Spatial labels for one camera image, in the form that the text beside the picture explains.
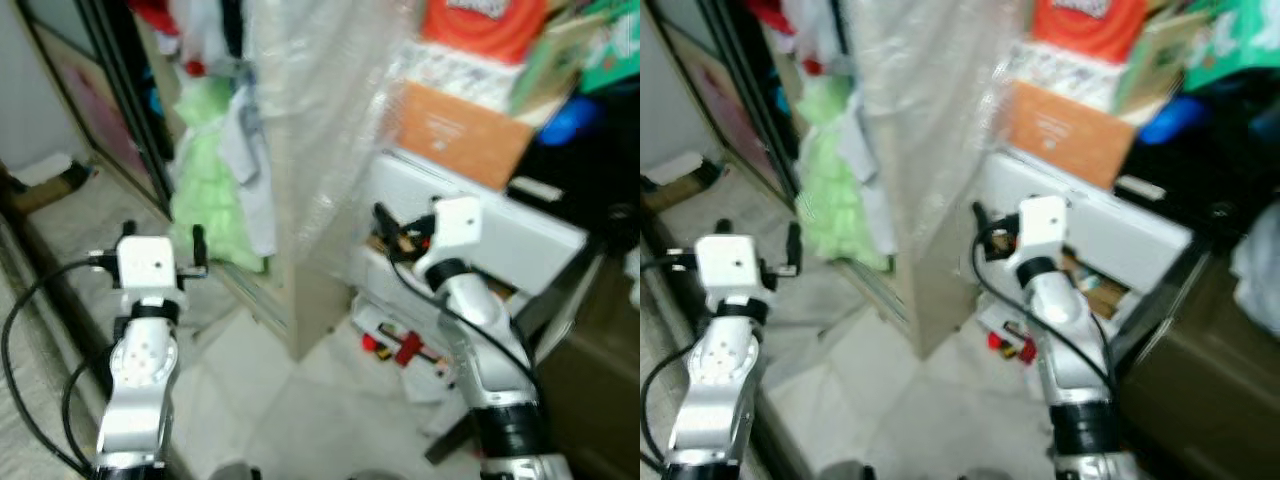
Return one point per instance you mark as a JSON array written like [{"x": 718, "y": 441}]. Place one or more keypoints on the white plastic bag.
[{"x": 1260, "y": 270}]

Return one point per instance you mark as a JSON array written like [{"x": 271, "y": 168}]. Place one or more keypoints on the red printed package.
[
  {"x": 1090, "y": 30},
  {"x": 485, "y": 30}
]

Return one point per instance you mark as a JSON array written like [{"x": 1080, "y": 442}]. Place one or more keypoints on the white hanging garment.
[
  {"x": 870, "y": 160},
  {"x": 250, "y": 160}
]

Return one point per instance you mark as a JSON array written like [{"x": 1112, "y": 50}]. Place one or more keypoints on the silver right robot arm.
[
  {"x": 1065, "y": 350},
  {"x": 490, "y": 360}
]

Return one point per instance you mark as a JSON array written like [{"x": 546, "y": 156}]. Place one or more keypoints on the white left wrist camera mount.
[
  {"x": 730, "y": 265},
  {"x": 148, "y": 265}
]

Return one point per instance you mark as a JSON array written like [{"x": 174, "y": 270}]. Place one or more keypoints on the orange cardboard box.
[
  {"x": 460, "y": 135},
  {"x": 1070, "y": 135}
]

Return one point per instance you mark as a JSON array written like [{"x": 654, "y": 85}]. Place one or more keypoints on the blue round object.
[
  {"x": 572, "y": 120},
  {"x": 1172, "y": 120}
]

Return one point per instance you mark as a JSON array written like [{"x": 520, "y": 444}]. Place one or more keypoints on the dark wardrobe door frame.
[
  {"x": 755, "y": 90},
  {"x": 130, "y": 90}
]

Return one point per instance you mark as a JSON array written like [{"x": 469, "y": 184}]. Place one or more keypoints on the red garment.
[
  {"x": 165, "y": 20},
  {"x": 785, "y": 20}
]

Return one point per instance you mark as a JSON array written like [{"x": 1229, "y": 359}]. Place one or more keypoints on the dark brown cabinet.
[
  {"x": 1210, "y": 380},
  {"x": 600, "y": 380}
]

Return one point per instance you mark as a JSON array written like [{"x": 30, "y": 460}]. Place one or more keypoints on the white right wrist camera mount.
[
  {"x": 455, "y": 230},
  {"x": 1043, "y": 228}
]

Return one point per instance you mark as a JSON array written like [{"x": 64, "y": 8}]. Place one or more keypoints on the tan flat board book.
[
  {"x": 555, "y": 65},
  {"x": 1160, "y": 60}
]

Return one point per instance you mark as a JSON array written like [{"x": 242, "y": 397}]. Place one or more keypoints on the clear plastic sheet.
[
  {"x": 930, "y": 110},
  {"x": 330, "y": 110}
]

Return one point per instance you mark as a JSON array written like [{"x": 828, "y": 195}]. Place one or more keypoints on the white open storage drawer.
[
  {"x": 520, "y": 235},
  {"x": 1125, "y": 230}
]

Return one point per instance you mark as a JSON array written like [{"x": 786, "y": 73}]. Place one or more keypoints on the red toy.
[
  {"x": 405, "y": 348},
  {"x": 1010, "y": 345}
]

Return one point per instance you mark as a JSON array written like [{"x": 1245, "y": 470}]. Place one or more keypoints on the white patterned box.
[
  {"x": 1060, "y": 75},
  {"x": 450, "y": 75}
]

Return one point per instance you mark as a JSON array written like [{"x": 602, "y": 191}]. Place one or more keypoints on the small brown cardboard box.
[
  {"x": 50, "y": 185},
  {"x": 685, "y": 182}
]

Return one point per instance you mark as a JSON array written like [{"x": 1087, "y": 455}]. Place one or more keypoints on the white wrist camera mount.
[
  {"x": 455, "y": 230},
  {"x": 1043, "y": 228},
  {"x": 730, "y": 265},
  {"x": 148, "y": 265}
]

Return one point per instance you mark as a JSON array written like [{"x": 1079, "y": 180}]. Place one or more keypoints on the green printed box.
[
  {"x": 1235, "y": 45},
  {"x": 615, "y": 50}
]

